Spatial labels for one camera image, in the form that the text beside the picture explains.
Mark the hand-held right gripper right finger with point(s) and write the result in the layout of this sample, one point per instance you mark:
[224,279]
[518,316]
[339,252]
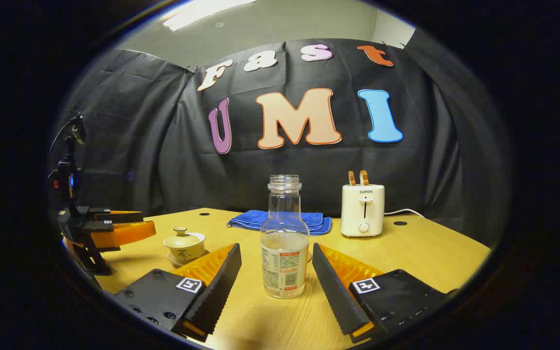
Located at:
[336,291]

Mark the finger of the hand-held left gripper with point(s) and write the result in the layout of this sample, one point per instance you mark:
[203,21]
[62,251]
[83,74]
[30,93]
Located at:
[110,216]
[124,233]

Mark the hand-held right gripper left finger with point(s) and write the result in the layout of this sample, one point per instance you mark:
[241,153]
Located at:
[217,291]

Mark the cream ceramic teacup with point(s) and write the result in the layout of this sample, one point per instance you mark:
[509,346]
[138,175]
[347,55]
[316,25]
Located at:
[185,249]

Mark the cream ceramic teacup lid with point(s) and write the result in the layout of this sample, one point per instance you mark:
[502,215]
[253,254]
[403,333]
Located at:
[182,238]

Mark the clear plastic water bottle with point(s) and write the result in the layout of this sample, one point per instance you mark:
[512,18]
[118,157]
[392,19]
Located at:
[285,243]

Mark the black backdrop cloth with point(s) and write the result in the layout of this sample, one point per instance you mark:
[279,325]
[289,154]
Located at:
[139,146]

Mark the blue folded towel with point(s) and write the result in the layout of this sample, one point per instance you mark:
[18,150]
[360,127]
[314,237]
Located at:
[251,219]

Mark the white toaster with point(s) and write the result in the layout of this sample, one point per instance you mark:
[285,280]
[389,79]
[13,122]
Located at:
[362,209]

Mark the toast slice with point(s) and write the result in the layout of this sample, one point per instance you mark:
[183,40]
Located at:
[364,177]
[352,178]

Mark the ceiling light panel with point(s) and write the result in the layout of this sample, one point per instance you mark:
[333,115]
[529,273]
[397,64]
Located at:
[202,10]

